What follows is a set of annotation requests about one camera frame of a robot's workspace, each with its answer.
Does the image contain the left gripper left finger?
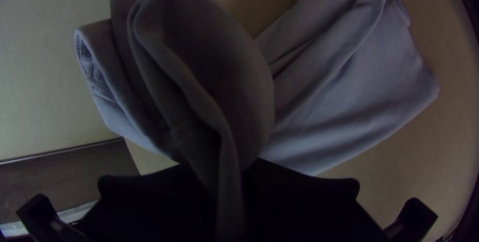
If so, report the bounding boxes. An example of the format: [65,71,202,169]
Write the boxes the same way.
[74,164,222,242]

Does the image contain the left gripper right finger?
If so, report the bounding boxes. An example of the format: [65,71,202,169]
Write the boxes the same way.
[242,157,389,242]

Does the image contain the light grey t-shirt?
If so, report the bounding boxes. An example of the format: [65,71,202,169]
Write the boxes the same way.
[73,0,441,242]

